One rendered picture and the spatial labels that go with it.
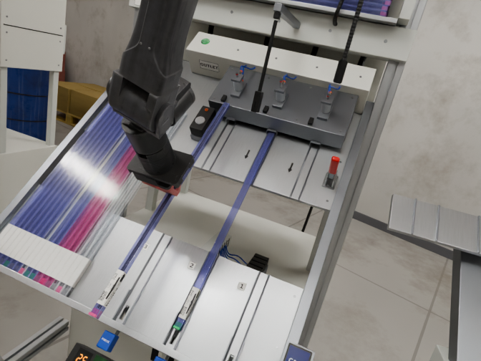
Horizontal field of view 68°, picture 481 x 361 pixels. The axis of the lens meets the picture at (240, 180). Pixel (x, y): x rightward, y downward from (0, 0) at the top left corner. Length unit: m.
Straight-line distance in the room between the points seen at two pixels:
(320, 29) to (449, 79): 2.76
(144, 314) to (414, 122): 3.24
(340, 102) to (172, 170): 0.46
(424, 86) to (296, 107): 2.86
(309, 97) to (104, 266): 0.60
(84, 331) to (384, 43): 1.22
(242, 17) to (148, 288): 0.70
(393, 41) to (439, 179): 2.80
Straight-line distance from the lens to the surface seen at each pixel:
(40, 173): 0.98
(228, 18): 1.03
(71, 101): 5.22
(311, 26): 0.97
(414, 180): 3.70
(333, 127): 0.84
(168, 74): 0.46
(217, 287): 0.72
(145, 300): 0.74
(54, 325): 1.36
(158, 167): 0.60
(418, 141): 3.66
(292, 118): 0.84
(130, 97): 0.49
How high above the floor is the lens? 1.22
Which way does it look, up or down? 17 degrees down
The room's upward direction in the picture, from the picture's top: 13 degrees clockwise
